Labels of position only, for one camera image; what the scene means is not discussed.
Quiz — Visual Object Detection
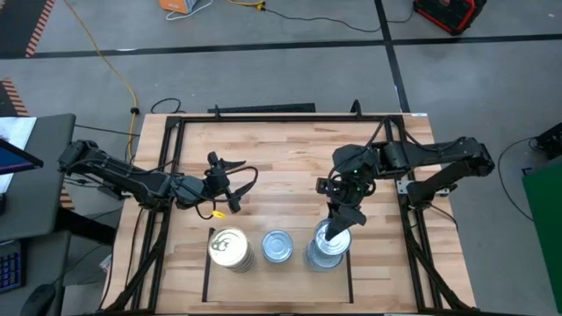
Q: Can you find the black computer mouse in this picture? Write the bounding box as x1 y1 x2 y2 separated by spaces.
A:
18 282 55 316

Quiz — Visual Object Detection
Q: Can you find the black cable loop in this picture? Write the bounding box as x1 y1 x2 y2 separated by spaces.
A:
150 97 184 115

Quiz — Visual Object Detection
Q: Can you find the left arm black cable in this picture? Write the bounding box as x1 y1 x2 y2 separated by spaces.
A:
195 165 260 220

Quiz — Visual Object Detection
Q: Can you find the white floor cable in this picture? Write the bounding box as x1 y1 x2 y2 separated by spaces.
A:
165 0 215 22

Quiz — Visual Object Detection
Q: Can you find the orange striped floor mat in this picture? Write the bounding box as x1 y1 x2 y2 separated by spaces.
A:
0 0 57 59
0 77 30 118

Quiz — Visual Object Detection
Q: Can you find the silver metal clamp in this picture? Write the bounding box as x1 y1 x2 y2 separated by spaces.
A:
396 178 458 197

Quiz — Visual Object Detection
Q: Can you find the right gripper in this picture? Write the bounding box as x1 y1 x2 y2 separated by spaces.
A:
323 143 380 242

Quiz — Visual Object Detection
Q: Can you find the red and black case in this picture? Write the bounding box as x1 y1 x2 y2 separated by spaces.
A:
412 0 488 37

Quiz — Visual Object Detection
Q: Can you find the black power strip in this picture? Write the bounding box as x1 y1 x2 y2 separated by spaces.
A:
206 102 317 115

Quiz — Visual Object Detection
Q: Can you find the grey desk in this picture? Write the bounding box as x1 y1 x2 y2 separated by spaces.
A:
0 112 77 316

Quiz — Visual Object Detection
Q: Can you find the green label can silver lid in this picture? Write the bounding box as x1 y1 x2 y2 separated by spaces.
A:
261 229 295 264

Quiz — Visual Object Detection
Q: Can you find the backlit keyboard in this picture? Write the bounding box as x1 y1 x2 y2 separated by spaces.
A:
0 240 24 294

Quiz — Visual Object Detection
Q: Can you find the black floor cable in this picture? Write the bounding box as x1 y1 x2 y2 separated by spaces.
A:
263 6 416 34

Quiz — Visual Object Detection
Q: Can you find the yellow power cable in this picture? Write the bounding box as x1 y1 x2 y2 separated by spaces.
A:
62 0 138 162

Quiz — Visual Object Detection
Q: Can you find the orange box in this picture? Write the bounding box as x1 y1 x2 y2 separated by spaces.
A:
158 0 201 15

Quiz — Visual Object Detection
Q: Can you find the black metal table frame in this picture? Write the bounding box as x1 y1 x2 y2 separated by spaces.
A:
94 112 478 316

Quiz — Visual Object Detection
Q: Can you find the gold-lid can red-blue label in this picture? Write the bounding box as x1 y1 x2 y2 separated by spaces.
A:
227 257 256 275
207 226 256 269

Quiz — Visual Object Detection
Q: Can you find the black device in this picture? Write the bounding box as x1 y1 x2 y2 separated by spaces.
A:
532 121 562 162

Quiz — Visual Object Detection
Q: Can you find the green cabinet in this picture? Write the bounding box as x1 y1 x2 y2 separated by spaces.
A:
520 155 562 316

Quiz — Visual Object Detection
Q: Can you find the yellow cable plug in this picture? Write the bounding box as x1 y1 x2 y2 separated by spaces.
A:
227 0 267 11

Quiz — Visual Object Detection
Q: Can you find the laptop with blue screen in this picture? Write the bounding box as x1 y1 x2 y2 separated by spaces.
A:
0 136 45 176

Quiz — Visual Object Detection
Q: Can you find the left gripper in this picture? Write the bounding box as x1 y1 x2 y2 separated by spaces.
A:
172 151 260 208

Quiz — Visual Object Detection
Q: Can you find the thin black cable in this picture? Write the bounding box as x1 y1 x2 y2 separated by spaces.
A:
74 124 141 137
496 135 539 223

